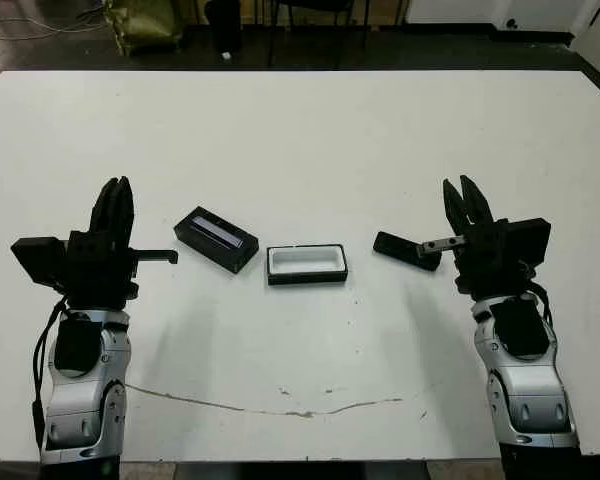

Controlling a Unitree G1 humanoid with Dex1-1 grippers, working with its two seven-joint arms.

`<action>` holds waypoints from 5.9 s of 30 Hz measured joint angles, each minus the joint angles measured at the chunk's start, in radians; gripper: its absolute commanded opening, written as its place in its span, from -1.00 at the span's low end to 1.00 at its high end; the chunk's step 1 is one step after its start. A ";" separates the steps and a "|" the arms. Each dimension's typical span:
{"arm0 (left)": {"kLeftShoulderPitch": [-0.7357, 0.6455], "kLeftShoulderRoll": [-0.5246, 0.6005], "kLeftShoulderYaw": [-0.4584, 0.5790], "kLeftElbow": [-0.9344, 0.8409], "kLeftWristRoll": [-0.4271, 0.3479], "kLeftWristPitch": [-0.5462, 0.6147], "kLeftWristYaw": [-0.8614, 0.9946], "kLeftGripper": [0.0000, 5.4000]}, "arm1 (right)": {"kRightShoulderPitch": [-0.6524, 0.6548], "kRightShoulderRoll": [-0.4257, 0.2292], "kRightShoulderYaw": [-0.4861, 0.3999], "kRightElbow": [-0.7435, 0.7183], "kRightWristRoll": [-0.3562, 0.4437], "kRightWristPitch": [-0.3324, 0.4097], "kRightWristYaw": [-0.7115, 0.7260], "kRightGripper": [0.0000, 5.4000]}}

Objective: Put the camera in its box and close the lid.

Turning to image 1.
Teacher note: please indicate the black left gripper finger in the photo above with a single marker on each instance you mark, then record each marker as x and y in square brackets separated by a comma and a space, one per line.
[105, 210]
[126, 215]

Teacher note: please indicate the black box base white inlay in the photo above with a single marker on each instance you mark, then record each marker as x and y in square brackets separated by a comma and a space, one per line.
[305, 279]

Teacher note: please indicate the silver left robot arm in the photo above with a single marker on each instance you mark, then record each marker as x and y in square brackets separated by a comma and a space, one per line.
[80, 400]

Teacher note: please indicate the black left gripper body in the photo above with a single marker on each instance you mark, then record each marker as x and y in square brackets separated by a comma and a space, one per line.
[100, 270]

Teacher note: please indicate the black phone-like camera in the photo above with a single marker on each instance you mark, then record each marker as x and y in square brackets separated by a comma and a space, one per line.
[395, 245]

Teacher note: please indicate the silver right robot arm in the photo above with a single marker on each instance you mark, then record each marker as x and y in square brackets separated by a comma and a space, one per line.
[525, 395]

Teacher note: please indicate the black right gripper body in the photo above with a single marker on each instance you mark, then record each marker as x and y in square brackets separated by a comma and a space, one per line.
[485, 260]

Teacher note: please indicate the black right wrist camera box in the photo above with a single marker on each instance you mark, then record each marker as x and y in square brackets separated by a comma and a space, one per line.
[527, 240]

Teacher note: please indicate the yellow-green plastic bag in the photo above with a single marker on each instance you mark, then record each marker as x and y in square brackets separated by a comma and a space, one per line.
[145, 25]

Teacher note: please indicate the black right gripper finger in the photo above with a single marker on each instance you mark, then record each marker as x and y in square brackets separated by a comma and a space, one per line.
[475, 207]
[454, 215]

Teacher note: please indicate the black box lid silver stripe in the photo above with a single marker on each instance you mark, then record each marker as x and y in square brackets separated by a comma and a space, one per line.
[215, 240]

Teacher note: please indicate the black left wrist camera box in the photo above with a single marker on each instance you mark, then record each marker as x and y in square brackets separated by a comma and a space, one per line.
[37, 257]

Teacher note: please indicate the black upright case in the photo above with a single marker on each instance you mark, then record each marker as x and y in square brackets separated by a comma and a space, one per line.
[223, 25]

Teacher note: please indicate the black round door stop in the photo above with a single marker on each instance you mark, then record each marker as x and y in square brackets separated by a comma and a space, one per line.
[512, 22]

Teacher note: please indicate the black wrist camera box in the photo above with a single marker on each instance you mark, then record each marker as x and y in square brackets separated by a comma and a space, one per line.
[527, 240]
[37, 257]

